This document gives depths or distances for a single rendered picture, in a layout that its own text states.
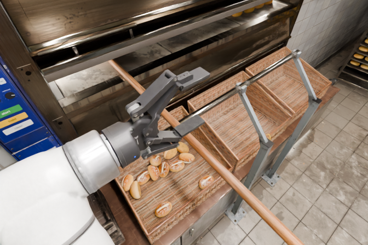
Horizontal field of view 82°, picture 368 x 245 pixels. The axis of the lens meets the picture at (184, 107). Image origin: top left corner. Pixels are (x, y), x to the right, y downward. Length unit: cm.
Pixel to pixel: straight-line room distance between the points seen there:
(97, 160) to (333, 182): 220
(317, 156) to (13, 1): 244
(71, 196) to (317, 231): 193
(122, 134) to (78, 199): 11
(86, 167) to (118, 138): 6
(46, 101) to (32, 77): 12
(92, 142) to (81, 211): 10
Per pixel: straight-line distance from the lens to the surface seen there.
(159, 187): 133
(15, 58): 87
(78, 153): 35
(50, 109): 99
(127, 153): 36
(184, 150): 138
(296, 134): 164
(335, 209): 226
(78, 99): 101
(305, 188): 222
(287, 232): 66
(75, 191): 35
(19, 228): 35
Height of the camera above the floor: 179
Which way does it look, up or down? 45 degrees down
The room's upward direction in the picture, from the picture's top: straight up
